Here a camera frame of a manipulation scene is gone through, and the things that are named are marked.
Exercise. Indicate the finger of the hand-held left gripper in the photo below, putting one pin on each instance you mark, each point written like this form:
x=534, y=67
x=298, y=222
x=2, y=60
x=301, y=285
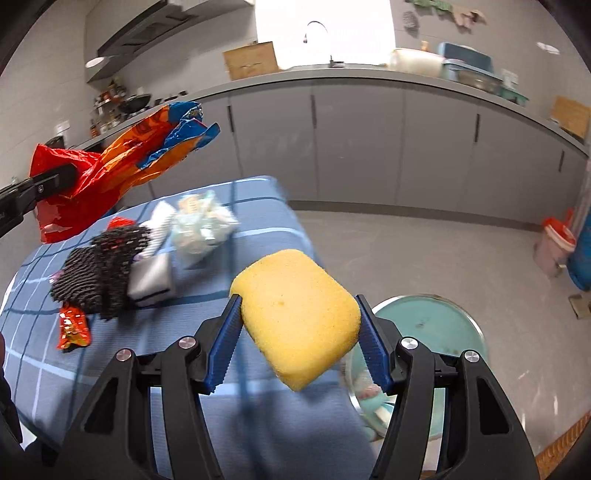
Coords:
x=46, y=184

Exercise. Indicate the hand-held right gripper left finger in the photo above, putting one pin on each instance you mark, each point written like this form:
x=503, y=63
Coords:
x=225, y=344

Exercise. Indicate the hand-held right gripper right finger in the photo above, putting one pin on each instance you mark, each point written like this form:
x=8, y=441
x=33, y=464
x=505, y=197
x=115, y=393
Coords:
x=373, y=346

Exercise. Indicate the red plastic bag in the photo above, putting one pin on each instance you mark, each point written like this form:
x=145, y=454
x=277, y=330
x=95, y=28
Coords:
x=78, y=203

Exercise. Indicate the teal enamel basin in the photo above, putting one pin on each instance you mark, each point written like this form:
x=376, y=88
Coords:
x=425, y=323

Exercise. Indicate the yellow sponge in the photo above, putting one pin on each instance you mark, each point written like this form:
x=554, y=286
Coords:
x=295, y=314

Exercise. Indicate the white sponge with dark stripe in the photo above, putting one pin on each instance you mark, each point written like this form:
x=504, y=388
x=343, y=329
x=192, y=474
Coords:
x=150, y=281

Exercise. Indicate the clear bag of packets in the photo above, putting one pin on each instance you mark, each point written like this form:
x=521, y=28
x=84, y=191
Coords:
x=203, y=226

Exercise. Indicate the orange and blue snack bag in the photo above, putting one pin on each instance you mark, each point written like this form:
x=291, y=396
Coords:
x=161, y=138

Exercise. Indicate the small orange snack wrapper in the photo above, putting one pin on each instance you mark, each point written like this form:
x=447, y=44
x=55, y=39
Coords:
x=74, y=327

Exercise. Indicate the group of seasoning bottles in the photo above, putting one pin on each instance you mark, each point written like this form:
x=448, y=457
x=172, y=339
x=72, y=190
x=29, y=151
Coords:
x=108, y=108

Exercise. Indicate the black bumpy scrubber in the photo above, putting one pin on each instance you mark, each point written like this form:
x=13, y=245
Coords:
x=99, y=272

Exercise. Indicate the white cloth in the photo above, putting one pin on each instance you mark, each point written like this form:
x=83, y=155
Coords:
x=159, y=226

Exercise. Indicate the black wok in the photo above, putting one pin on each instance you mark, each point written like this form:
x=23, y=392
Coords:
x=135, y=102

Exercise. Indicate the blue checked tablecloth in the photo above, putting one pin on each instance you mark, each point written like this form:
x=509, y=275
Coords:
x=258, y=207

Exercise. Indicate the range hood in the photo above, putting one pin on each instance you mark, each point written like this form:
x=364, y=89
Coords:
x=152, y=32

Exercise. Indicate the grey kitchen cabinets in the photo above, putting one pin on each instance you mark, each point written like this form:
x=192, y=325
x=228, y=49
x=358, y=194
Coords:
x=360, y=143

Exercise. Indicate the pink bin with red liner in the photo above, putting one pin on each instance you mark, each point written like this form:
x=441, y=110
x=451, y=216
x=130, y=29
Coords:
x=554, y=247

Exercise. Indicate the cardboard scrap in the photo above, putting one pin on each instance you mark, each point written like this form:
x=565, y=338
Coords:
x=581, y=307

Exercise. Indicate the blue gas cylinder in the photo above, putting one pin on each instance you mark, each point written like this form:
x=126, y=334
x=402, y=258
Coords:
x=581, y=270

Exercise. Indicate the cardboard box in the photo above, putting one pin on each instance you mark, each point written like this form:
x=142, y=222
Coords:
x=251, y=60

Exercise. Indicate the grey kitchen countertop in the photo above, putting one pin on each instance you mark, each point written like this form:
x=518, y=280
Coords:
x=369, y=74

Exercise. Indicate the metal basin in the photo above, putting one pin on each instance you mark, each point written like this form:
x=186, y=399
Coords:
x=480, y=82

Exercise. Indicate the white lidded pot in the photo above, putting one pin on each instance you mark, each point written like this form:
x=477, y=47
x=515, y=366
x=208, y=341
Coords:
x=415, y=62

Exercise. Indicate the green plastic basin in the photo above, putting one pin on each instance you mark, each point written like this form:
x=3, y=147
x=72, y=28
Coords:
x=515, y=94

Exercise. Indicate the wooden cutting board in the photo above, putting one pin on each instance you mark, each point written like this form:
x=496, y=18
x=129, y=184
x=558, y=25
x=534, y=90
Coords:
x=571, y=115

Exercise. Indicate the blue plastic crate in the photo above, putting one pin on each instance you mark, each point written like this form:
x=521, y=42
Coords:
x=466, y=53

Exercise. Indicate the curved sink faucet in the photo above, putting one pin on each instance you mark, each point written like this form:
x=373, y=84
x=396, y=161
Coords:
x=318, y=27

